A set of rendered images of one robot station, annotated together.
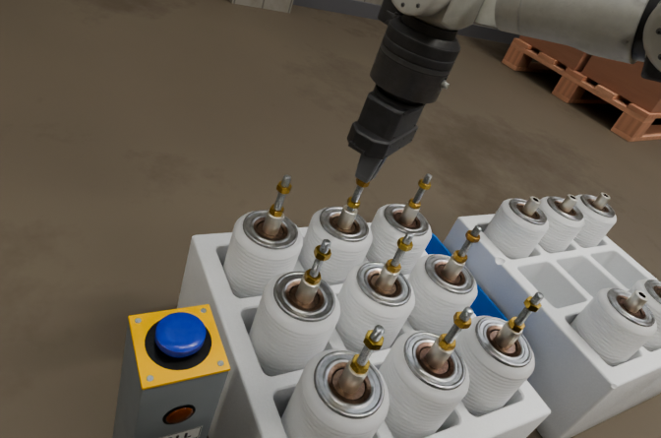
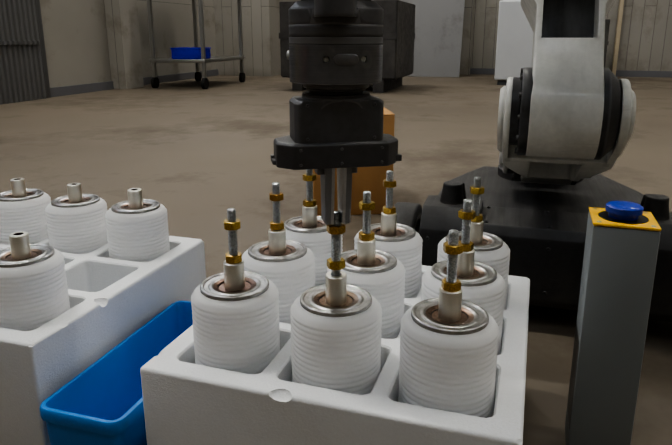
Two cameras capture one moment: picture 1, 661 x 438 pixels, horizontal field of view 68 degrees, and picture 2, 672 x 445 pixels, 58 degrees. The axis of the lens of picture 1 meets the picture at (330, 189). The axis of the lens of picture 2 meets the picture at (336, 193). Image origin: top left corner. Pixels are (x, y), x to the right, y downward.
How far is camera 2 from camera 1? 1.03 m
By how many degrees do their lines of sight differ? 109
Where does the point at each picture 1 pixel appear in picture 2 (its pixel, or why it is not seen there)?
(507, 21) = not seen: outside the picture
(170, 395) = not seen: hidden behind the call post
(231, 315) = (513, 354)
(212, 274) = (514, 390)
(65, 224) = not seen: outside the picture
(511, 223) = (60, 268)
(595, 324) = (160, 233)
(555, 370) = (184, 290)
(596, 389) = (201, 257)
